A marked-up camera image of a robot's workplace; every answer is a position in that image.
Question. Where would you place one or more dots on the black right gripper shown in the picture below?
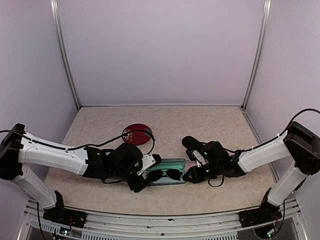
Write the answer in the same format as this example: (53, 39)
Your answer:
(196, 178)

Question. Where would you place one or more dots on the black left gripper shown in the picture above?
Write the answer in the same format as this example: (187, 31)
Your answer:
(139, 184)

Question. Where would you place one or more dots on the black frame sunglasses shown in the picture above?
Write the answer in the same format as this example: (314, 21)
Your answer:
(157, 174)

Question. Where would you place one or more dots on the blue-grey hard glasses case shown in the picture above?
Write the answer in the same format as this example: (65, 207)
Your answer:
(168, 163)

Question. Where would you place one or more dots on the black glasses case beige lining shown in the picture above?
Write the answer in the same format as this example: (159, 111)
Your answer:
(192, 144)

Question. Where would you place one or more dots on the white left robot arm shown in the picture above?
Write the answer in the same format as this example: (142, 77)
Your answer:
(19, 149)

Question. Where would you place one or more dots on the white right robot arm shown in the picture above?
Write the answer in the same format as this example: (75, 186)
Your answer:
(296, 142)

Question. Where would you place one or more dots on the red floral plate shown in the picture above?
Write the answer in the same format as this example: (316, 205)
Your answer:
(136, 134)

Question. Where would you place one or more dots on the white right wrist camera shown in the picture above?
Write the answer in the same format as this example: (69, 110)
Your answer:
(196, 157)

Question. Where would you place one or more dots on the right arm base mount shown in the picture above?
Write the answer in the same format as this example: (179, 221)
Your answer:
(265, 213)

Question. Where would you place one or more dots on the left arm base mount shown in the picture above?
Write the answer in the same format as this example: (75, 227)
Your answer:
(60, 214)

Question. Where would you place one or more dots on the right metal corner post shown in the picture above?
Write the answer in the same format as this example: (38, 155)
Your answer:
(258, 53)

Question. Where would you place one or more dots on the metal corner post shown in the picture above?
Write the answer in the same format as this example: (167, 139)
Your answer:
(258, 53)
(54, 6)

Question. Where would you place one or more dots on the left metal corner post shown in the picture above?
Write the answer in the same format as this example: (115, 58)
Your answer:
(54, 6)

